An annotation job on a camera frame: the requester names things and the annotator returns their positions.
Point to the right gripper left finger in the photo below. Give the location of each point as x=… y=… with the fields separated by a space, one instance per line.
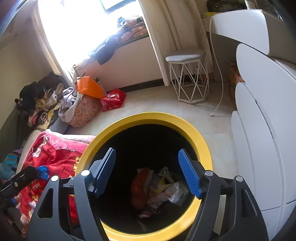
x=51 y=218

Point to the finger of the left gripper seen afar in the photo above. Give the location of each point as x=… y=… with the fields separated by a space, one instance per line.
x=42 y=173

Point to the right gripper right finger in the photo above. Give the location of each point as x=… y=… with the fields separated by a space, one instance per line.
x=228 y=209

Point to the white orange plastic bag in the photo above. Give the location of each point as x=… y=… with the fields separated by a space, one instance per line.
x=175 y=193

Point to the yellow blue snack packet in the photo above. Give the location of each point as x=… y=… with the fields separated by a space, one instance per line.
x=166 y=179

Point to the purple candy wrapper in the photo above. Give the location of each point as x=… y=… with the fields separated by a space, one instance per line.
x=147 y=213

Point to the red plastic net bag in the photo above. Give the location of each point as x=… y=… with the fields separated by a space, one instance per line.
x=139 y=196

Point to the yellow round trash bin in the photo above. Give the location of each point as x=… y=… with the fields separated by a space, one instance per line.
x=178 y=124

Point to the colourful floral pillow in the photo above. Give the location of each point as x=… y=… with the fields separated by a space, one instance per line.
x=9 y=165

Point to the red floral blanket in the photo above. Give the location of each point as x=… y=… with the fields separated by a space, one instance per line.
x=55 y=154

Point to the pile of clothes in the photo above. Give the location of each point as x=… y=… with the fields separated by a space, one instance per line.
x=39 y=102

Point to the floral fabric laundry basket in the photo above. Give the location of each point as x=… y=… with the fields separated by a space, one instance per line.
x=87 y=108

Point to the lavender grey garment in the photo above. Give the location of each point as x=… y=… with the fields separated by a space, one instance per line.
x=70 y=100

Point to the orange paper shopping bag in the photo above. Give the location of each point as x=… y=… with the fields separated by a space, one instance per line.
x=87 y=85

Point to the red plastic bag on floor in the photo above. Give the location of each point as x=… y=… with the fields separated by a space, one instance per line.
x=114 y=99

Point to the dark blue puffer jacket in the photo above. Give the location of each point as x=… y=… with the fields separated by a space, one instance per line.
x=104 y=52

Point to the orange patterned quilt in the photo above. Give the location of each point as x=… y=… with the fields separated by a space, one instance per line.
x=132 y=29

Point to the cream curtain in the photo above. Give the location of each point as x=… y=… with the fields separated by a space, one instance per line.
x=172 y=26

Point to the white wire frame stool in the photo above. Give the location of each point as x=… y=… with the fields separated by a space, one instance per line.
x=189 y=75

